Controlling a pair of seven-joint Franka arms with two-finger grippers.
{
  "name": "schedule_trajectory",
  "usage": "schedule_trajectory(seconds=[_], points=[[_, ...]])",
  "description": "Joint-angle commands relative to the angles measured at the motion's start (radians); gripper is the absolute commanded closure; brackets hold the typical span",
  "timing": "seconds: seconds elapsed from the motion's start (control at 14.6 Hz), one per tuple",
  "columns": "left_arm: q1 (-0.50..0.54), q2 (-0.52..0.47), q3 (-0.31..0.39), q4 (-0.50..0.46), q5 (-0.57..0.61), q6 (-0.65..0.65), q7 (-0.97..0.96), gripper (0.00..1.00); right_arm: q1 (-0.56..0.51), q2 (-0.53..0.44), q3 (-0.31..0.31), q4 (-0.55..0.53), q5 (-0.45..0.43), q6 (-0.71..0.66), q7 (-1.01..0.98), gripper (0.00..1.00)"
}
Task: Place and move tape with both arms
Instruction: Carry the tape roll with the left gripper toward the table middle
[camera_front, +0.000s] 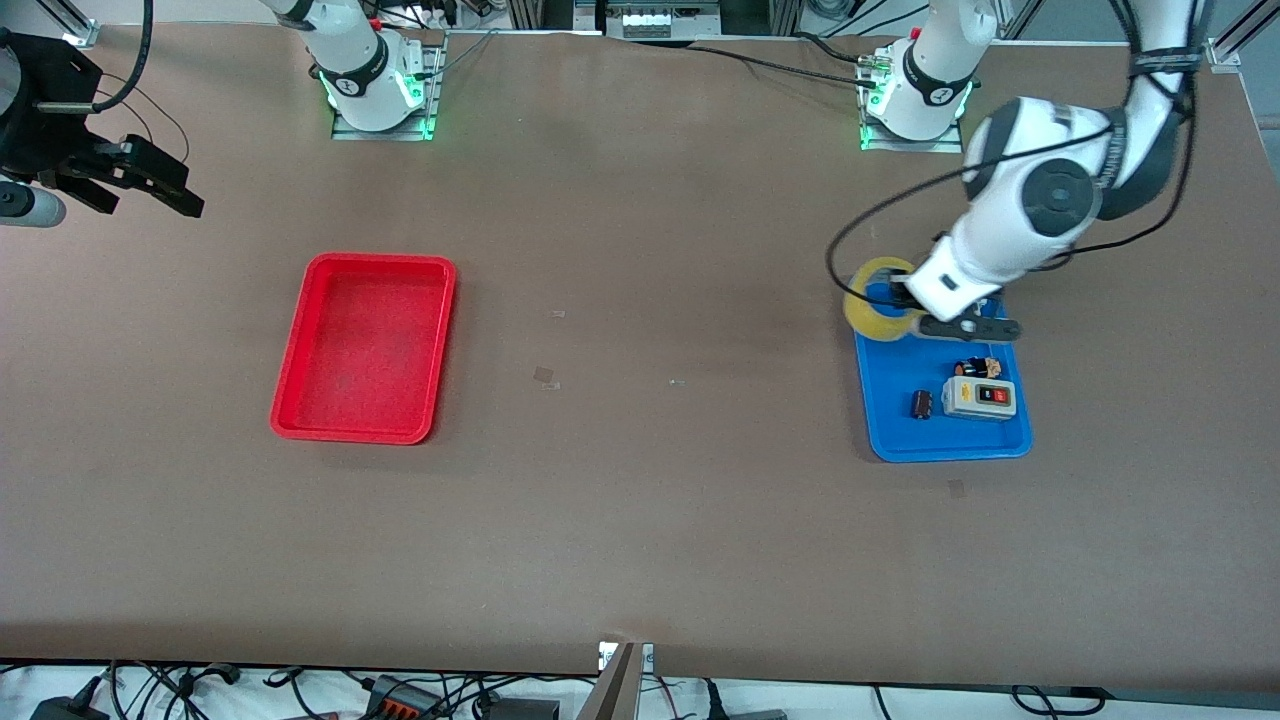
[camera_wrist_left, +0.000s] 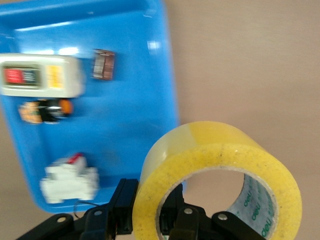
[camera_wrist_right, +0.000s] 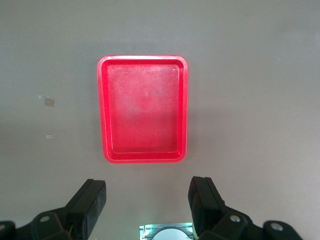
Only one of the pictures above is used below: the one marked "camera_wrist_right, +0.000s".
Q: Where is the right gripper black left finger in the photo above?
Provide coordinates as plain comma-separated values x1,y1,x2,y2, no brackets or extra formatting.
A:
31,178,107,240

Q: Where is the red plastic tray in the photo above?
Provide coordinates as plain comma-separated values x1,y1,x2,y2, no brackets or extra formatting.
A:
96,54,189,164

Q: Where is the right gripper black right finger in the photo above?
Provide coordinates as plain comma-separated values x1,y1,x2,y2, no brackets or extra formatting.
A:
187,176,254,240

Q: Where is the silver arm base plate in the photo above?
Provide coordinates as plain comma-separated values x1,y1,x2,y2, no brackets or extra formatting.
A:
138,222,194,240

